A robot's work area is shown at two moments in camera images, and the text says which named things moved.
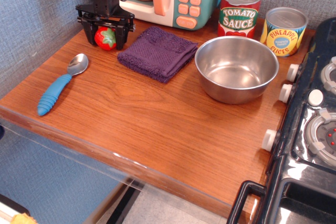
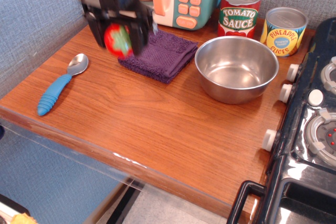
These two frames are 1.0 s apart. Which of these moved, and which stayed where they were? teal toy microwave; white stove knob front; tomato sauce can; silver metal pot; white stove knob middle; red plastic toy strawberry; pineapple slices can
Moved: red plastic toy strawberry
Stayed: tomato sauce can; pineapple slices can; silver metal pot; teal toy microwave; white stove knob middle; white stove knob front
